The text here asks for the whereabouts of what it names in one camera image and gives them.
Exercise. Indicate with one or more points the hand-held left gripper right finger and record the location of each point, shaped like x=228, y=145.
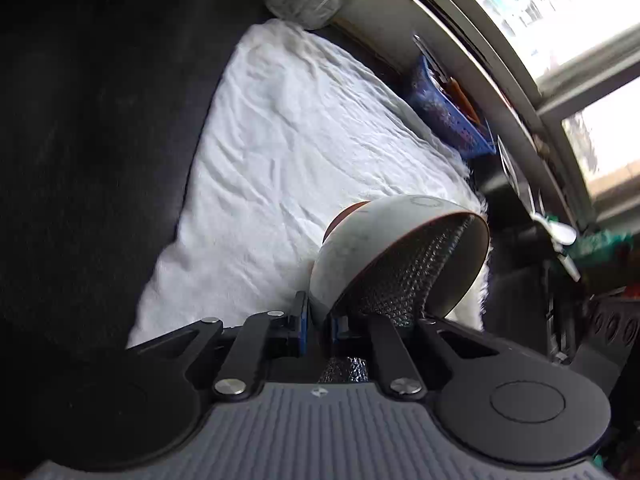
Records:
x=336, y=327

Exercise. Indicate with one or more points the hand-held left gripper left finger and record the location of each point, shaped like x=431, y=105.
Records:
x=302, y=321

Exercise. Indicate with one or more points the grey ceramic bowl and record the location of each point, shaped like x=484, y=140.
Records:
x=400, y=255

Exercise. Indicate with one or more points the white cloth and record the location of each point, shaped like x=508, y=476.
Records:
x=295, y=160

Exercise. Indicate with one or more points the white spoon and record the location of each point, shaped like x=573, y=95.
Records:
x=556, y=230

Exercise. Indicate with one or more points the blue plastic basket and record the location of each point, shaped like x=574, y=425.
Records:
x=448, y=110

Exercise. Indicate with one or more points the green packet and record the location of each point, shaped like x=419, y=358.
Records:
x=597, y=246

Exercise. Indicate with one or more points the window frame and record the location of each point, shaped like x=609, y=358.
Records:
x=530, y=75

